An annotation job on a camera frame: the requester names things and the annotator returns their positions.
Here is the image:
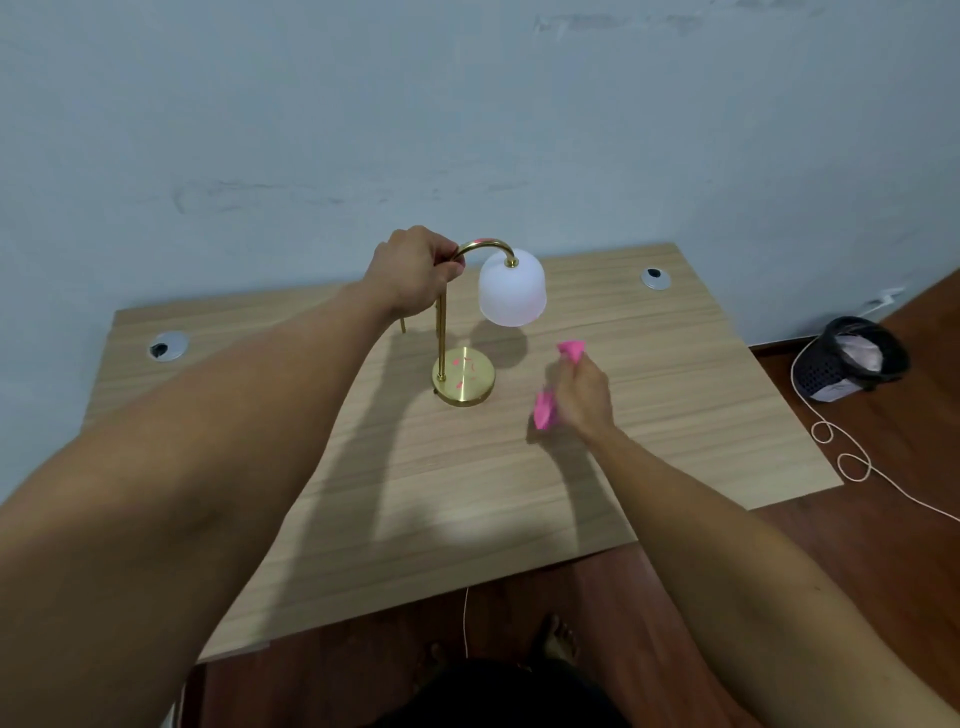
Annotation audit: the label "person's right hand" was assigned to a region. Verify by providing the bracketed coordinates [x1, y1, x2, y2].
[549, 351, 618, 446]

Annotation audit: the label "white bag in basket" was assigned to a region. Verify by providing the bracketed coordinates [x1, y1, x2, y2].
[813, 333, 886, 403]

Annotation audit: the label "person's left hand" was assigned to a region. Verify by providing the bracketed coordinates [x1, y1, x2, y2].
[361, 225, 467, 323]

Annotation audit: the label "black plastic waste basket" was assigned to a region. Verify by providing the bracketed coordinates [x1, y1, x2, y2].
[792, 315, 912, 405]

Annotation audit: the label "gold lamp with white shade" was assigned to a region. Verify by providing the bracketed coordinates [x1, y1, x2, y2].
[399, 238, 548, 408]

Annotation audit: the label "person's black shorts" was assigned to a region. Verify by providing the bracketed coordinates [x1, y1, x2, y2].
[370, 657, 636, 728]

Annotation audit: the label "person's right foot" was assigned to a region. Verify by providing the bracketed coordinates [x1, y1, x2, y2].
[531, 614, 583, 667]

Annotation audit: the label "long white cable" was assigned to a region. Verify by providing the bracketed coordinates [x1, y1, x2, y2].
[789, 336, 960, 525]

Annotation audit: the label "pink cloth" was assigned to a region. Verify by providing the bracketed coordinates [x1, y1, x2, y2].
[532, 340, 588, 432]

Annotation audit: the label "person's right forearm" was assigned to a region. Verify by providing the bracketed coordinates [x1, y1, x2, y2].
[589, 426, 960, 728]

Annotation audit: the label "person's left forearm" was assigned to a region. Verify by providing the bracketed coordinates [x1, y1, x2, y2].
[0, 280, 400, 728]

